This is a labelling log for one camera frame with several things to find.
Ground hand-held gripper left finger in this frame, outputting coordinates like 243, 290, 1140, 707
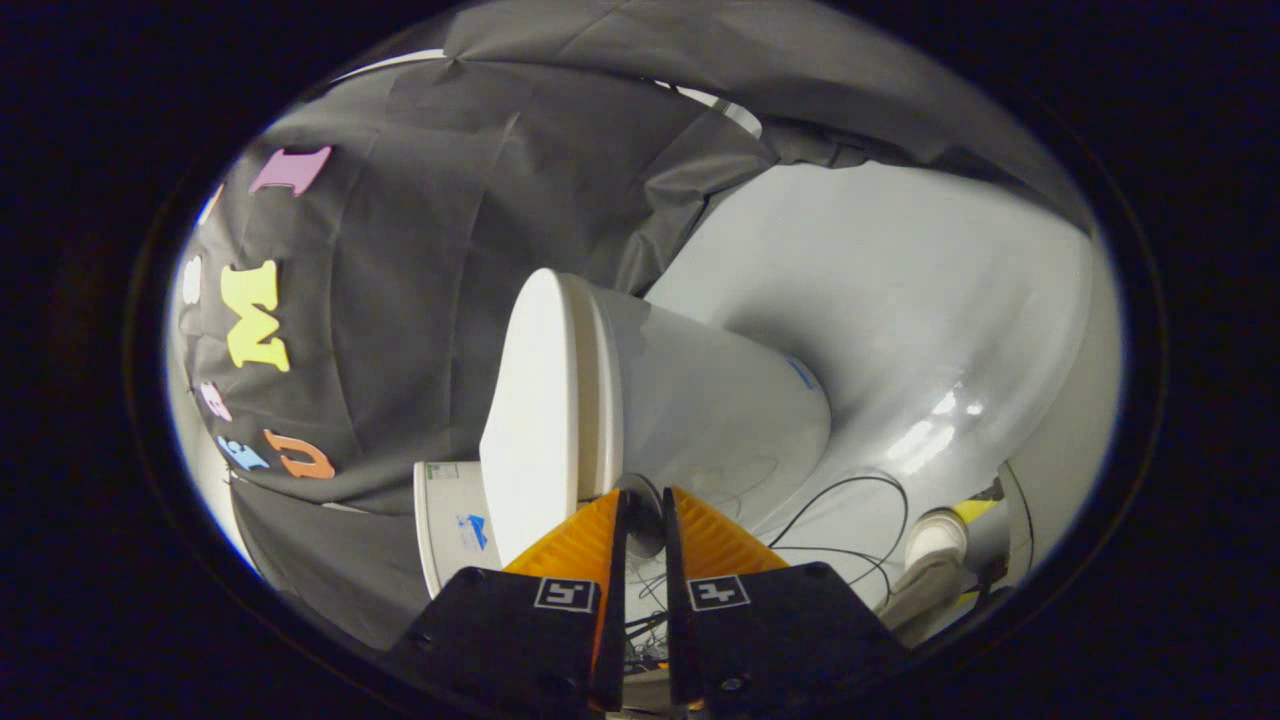
385, 488, 631, 713

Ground black backdrop cloth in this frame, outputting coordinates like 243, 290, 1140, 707
170, 0, 1093, 653

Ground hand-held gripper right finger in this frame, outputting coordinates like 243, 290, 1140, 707
660, 487, 911, 713

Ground thin black cables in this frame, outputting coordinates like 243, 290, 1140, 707
628, 474, 911, 673

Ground white pipe fitting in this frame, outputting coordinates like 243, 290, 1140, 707
905, 508, 969, 571

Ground white toilet lid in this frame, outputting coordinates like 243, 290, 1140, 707
480, 268, 667, 567

